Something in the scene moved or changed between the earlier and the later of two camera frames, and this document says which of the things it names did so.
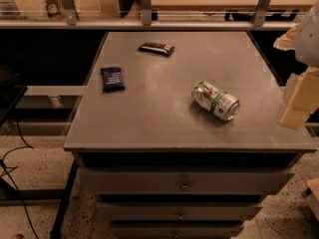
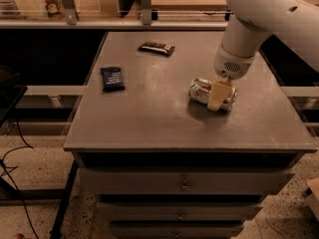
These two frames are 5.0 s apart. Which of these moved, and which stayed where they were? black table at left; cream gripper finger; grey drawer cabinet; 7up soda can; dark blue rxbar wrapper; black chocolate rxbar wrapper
Moved: 7up soda can; cream gripper finger
Stayed: dark blue rxbar wrapper; black table at left; black chocolate rxbar wrapper; grey drawer cabinet
